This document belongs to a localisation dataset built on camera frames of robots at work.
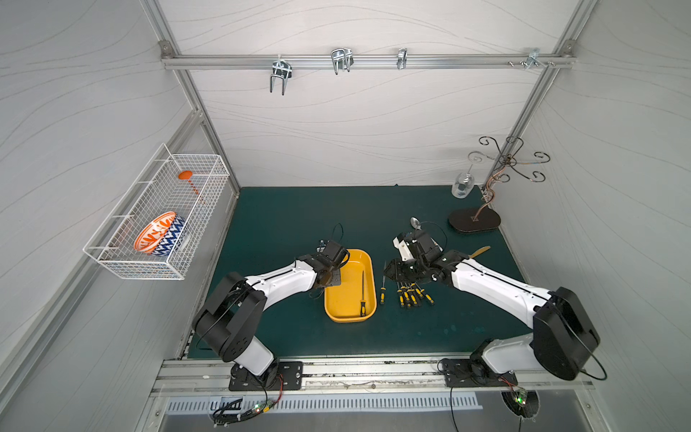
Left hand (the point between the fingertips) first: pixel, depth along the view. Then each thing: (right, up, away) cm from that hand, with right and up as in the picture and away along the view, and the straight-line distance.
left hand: (331, 276), depth 90 cm
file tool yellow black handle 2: (+24, -6, -2) cm, 25 cm away
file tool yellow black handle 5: (+30, -5, -2) cm, 30 cm away
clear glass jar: (+47, +32, +5) cm, 57 cm away
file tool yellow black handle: (+17, -7, -3) cm, 19 cm away
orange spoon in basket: (-42, +33, -12) cm, 55 cm away
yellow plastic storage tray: (+8, -8, -2) cm, 11 cm away
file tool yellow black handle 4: (+27, -6, -4) cm, 28 cm away
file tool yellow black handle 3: (+25, -5, -4) cm, 26 cm away
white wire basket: (-45, +28, -18) cm, 56 cm away
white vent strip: (0, -29, -20) cm, 35 cm away
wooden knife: (+55, +7, +8) cm, 56 cm away
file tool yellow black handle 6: (+32, -6, -2) cm, 33 cm away
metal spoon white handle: (+33, +17, +17) cm, 41 cm away
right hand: (+18, +3, -6) cm, 20 cm away
